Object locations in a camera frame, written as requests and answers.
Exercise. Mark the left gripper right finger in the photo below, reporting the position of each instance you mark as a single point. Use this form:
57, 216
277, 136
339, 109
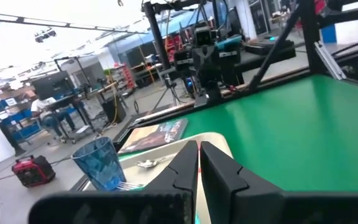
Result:
259, 207

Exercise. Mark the green table mat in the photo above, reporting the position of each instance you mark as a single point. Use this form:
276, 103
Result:
291, 140

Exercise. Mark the black tripod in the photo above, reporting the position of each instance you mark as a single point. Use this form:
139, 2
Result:
169, 93

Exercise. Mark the blue faceted plastic cup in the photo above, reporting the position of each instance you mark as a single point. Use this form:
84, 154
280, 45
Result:
99, 165

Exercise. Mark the black aluminium rig frame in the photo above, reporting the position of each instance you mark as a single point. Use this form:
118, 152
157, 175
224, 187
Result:
155, 34

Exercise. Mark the red black generator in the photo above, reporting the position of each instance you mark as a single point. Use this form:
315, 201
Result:
33, 171

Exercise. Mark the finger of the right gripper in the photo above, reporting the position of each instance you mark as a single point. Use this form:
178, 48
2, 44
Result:
206, 93
217, 91

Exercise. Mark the black computer tower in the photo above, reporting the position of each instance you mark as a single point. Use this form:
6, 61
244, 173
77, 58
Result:
113, 110

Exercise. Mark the black desk monitor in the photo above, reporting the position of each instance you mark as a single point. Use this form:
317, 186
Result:
53, 84

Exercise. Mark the person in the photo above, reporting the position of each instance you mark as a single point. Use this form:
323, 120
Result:
47, 113

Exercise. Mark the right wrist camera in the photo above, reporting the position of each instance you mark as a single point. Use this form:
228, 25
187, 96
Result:
203, 36

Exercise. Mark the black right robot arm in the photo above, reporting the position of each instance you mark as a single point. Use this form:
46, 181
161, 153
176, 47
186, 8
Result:
228, 65

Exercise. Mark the black work desk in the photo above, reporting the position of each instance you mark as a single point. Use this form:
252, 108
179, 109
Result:
79, 96

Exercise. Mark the beige plastic tray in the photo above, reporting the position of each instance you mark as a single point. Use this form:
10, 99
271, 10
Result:
129, 175

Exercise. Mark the teal round plate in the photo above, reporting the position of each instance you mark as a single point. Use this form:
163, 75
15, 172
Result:
197, 220

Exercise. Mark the teal plastic item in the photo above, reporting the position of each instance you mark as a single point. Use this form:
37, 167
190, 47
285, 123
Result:
228, 43

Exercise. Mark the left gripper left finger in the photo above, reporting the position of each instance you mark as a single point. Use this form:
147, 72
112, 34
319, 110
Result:
120, 207

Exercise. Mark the blue storage bins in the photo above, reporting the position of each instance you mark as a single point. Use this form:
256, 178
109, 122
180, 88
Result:
23, 127

